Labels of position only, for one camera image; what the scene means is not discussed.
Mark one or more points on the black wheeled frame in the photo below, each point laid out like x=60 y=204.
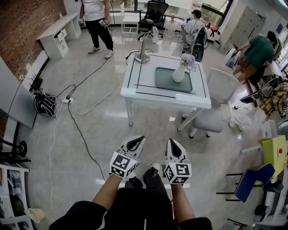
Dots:
x=15 y=149

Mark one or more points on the person's right forearm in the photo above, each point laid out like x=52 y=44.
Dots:
x=182 y=202

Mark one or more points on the black white striped bag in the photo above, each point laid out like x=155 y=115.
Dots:
x=45 y=105

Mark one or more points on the white square table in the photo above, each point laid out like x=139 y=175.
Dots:
x=146 y=76

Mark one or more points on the white locker cabinet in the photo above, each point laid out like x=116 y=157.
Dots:
x=244 y=27

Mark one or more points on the person's left forearm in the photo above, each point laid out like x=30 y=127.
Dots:
x=109 y=193

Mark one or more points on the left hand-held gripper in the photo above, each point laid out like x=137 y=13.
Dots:
x=122 y=165

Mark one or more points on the white swivel chair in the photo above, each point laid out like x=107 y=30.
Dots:
x=216 y=89

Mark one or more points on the black antenna device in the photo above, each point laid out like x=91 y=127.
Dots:
x=36 y=84

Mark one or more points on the grey-green tray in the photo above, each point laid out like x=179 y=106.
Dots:
x=165 y=78

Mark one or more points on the person's black clothing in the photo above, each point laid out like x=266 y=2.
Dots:
x=135 y=213

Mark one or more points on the white frame chair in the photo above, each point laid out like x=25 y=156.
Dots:
x=129 y=20

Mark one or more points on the white vase with flowers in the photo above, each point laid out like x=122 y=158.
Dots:
x=178 y=74

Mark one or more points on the person's right shoe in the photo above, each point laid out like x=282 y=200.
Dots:
x=154 y=177

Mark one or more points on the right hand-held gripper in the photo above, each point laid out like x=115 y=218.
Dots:
x=177 y=171

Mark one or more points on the person's left shoe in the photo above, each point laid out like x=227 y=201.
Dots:
x=135 y=182

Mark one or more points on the yellow-green box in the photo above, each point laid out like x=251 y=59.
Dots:
x=275 y=152

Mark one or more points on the white shelf unit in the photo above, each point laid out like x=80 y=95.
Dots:
x=13 y=197

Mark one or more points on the beige cup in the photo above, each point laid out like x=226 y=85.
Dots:
x=36 y=215

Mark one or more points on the silver desk lamp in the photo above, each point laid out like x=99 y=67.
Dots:
x=142 y=56

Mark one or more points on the yellow plaid cloth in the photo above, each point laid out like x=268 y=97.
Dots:
x=276 y=96

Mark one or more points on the white desk with drawers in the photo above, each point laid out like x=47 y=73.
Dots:
x=58 y=29

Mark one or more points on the white storage bin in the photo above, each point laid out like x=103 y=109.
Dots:
x=171 y=30

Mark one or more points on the person's shoe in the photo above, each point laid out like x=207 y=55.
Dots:
x=135 y=182
x=154 y=177

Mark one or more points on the white power strip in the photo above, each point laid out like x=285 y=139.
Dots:
x=67 y=100

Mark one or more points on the black round speaker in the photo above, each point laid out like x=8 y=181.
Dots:
x=198 y=52

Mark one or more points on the black office chair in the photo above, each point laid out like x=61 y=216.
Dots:
x=155 y=13

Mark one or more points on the grey board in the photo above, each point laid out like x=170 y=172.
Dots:
x=15 y=96

